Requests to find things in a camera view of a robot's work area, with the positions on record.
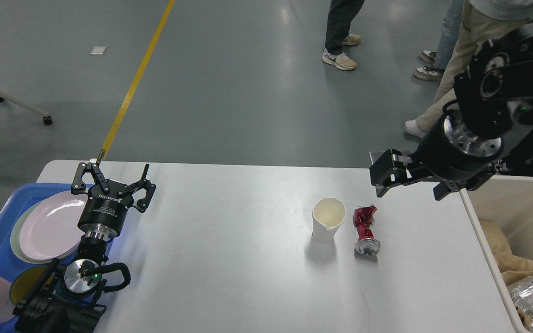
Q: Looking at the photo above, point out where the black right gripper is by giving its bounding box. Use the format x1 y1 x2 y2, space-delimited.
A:
369 111 505 201

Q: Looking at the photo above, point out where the green plate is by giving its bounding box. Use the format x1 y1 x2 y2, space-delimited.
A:
10 200 82 265

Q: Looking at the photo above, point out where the metal floor plate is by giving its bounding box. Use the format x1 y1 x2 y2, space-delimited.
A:
369 150 385 164

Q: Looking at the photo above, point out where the pink plate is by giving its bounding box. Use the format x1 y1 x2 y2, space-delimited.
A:
19 190 92 260

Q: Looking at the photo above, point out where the person in khaki trousers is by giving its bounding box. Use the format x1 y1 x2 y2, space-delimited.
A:
405 0 533 138

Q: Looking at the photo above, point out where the beige plastic bin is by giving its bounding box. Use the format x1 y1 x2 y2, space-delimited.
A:
459 175 533 333

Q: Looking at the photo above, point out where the crushed red can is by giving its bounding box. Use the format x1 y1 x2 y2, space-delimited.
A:
353 205 381 257

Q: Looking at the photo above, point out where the teal mug yellow inside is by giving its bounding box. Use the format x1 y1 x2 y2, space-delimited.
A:
9 266 47 306

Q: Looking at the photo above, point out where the person in light jeans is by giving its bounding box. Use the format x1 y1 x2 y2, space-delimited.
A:
413 0 464 81

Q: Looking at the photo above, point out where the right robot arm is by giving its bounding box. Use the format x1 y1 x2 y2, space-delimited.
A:
369 20 533 200

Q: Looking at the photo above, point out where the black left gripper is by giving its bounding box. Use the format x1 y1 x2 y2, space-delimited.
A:
72 150 158 242

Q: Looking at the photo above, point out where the person in dark jeans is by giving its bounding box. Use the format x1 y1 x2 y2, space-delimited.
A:
322 0 364 71

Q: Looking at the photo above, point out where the white paper cup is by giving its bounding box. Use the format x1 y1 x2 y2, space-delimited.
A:
312 197 347 243

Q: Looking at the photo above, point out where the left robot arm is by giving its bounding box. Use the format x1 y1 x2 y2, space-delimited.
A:
13 149 156 333

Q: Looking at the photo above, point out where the brown paper bag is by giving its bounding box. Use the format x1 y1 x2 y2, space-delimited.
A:
478 219 533 333

